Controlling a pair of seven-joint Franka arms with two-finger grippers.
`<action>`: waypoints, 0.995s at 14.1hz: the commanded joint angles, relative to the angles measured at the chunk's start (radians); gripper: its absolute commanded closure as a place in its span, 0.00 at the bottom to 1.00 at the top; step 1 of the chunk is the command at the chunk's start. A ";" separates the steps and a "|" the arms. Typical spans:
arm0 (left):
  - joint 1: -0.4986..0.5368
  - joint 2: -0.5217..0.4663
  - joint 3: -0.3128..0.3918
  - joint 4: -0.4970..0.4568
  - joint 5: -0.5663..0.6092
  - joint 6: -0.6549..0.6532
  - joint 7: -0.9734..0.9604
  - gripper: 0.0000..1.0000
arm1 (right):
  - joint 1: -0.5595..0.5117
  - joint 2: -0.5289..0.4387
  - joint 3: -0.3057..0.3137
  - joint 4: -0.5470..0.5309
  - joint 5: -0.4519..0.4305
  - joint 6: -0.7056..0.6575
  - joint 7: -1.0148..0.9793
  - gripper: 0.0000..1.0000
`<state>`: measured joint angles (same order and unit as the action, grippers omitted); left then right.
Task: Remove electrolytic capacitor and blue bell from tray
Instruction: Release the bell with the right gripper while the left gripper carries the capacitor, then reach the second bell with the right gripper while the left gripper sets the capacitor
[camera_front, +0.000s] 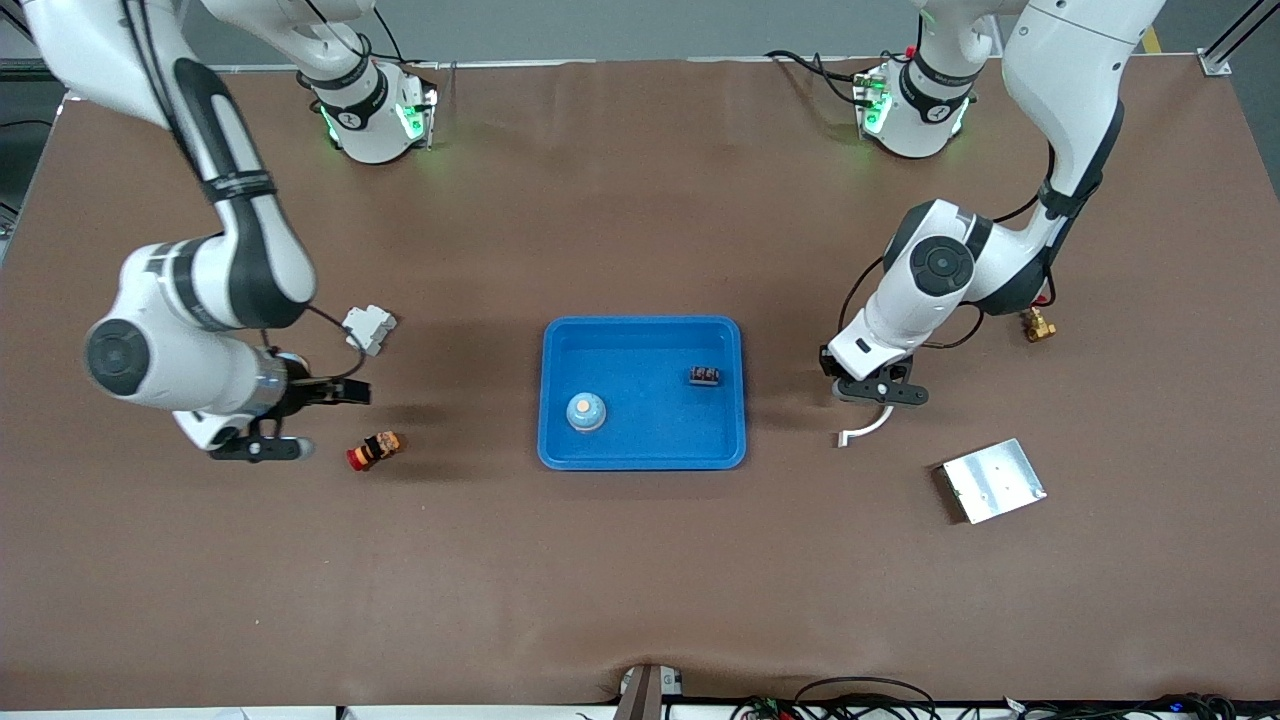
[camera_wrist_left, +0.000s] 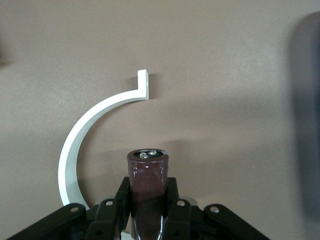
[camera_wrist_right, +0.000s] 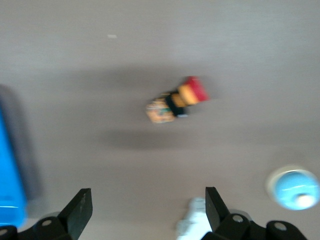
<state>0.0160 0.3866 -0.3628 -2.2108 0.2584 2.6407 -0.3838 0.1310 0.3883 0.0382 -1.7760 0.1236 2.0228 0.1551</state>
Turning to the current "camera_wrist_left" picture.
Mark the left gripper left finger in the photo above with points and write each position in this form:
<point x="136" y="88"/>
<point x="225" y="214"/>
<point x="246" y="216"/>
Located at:
<point x="105" y="217"/>

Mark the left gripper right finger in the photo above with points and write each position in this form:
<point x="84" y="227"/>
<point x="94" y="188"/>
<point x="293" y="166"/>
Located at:
<point x="182" y="217"/>

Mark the dark brown rectangular block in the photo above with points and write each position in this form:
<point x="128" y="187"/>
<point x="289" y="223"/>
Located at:
<point x="147" y="180"/>

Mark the white curved plastic bracket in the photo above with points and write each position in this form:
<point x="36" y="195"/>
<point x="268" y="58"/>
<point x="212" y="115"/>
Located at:
<point x="72" y="140"/>

